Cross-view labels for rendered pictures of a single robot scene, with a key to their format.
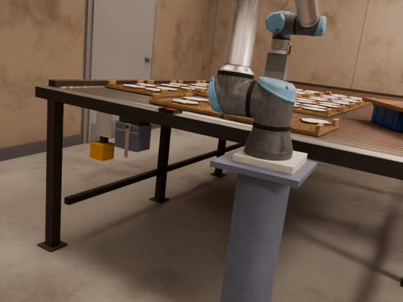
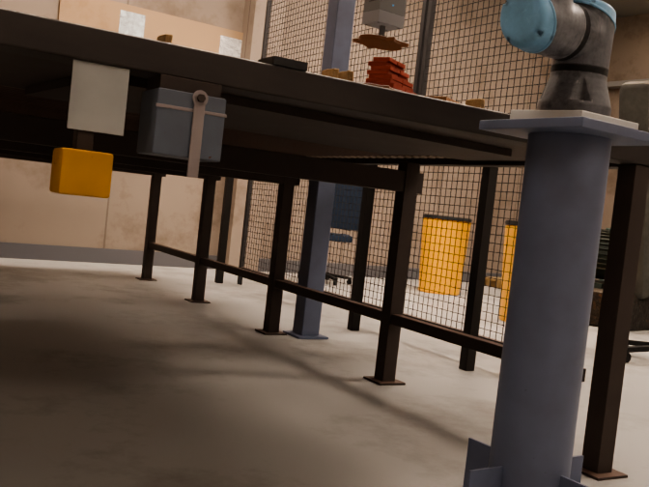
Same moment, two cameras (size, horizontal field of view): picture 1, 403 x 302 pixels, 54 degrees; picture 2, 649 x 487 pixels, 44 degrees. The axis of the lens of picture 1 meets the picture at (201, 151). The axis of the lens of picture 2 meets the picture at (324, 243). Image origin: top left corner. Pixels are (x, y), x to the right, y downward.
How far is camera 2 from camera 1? 178 cm
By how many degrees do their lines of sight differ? 60
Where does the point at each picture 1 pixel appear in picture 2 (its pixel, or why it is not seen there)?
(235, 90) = (574, 12)
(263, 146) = (604, 98)
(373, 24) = not seen: outside the picture
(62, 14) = not seen: outside the picture
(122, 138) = (179, 128)
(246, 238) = (590, 243)
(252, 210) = (597, 196)
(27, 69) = not seen: outside the picture
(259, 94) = (598, 21)
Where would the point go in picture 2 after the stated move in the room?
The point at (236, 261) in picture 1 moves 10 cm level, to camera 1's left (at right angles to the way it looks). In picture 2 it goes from (576, 285) to (563, 287)
